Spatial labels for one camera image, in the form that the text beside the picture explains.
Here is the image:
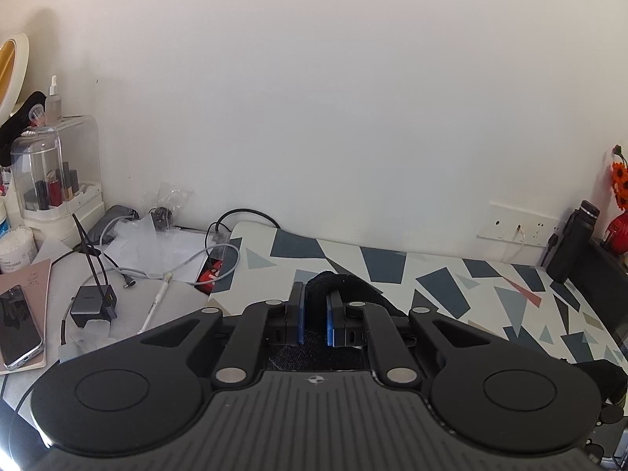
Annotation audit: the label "black charger cable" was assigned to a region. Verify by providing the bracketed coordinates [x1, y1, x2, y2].
[73, 213, 111, 305]

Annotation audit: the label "black pants with striped waistband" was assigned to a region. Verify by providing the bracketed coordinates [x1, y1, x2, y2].
[265, 271, 628, 403]

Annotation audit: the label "grey pouch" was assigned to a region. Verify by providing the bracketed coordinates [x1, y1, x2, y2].
[91, 206, 141, 246]

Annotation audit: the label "black looped cable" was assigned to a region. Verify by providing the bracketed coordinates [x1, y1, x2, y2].
[206, 208, 280, 256]

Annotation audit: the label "orange artificial flowers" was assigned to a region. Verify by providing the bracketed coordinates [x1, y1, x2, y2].
[611, 144, 628, 209]

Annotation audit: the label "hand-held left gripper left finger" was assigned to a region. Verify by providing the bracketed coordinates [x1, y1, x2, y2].
[140, 282, 307, 388]

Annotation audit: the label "row of lipsticks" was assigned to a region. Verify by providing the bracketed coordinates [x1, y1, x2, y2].
[24, 161, 82, 209]

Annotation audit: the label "grey charger block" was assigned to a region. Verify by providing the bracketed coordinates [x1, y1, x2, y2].
[69, 288, 119, 329]

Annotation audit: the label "clear cosmetics organizer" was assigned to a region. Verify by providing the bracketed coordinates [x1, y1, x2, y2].
[10, 115, 106, 243]

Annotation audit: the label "red vase with orange flowers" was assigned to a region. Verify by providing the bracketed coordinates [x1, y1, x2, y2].
[602, 208, 628, 256]

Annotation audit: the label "white stylus pen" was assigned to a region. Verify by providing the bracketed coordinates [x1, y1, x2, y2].
[137, 279, 172, 334]

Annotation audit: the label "white wall socket panel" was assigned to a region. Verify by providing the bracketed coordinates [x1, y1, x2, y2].
[478, 200, 565, 248]

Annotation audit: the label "cotton swab tub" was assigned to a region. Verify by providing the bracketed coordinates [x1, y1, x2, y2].
[0, 226, 37, 276]

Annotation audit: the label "pink notebook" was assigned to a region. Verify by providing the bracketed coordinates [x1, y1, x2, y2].
[0, 257, 52, 376]

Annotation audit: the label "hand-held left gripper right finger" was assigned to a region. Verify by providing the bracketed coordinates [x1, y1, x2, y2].
[326, 292, 486, 388]

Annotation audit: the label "white plugged cable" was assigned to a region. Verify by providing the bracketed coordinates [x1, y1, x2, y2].
[505, 225, 528, 263]

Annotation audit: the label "geometric patterned table cover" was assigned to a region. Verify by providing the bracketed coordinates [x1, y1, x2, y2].
[208, 221, 624, 369]

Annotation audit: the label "grey white cable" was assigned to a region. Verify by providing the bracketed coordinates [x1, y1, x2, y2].
[98, 243, 241, 295]

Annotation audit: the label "clear dropper bottle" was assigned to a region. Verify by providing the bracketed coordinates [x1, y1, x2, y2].
[44, 75, 64, 126]

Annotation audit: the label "black plugged cable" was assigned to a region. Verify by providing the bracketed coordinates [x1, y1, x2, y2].
[540, 233, 560, 268]

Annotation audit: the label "round white-framed mirror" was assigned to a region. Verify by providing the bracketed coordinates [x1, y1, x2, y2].
[0, 33, 30, 119]

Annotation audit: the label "white plastic sheets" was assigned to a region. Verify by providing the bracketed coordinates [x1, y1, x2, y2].
[103, 218, 212, 285]

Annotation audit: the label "smartphone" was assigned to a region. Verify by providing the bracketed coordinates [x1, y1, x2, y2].
[0, 285, 45, 371]

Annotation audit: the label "black water bottle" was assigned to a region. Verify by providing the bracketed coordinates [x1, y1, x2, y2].
[546, 200, 600, 284]

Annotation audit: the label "clear plastic bag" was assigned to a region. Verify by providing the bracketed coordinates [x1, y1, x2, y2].
[142, 181, 192, 231]

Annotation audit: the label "red packet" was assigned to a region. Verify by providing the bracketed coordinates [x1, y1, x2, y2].
[195, 243, 241, 295]

